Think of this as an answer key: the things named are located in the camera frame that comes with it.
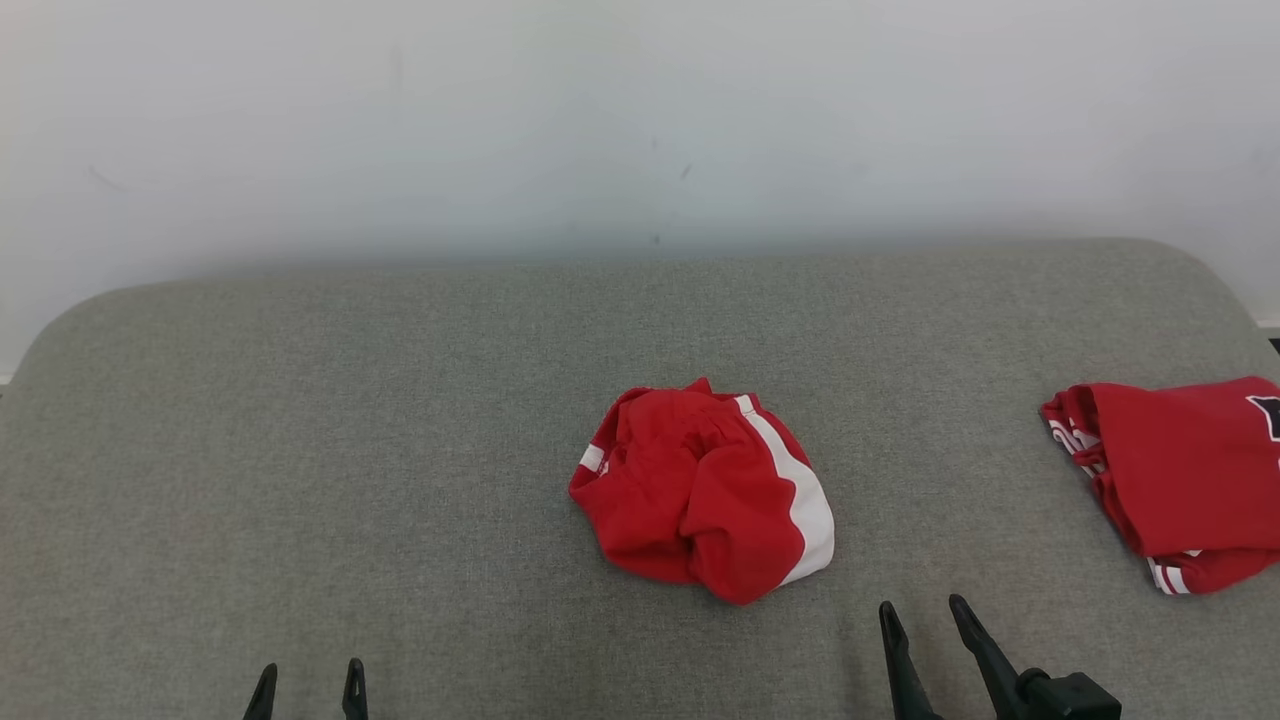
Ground red jersey with white sleeves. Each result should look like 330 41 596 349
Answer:
1040 375 1280 597

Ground red shorts with white stripe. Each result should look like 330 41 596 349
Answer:
568 377 836 606

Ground grey fabric sofa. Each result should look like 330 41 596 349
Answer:
0 237 1280 720

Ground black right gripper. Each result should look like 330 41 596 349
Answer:
878 594 1123 720

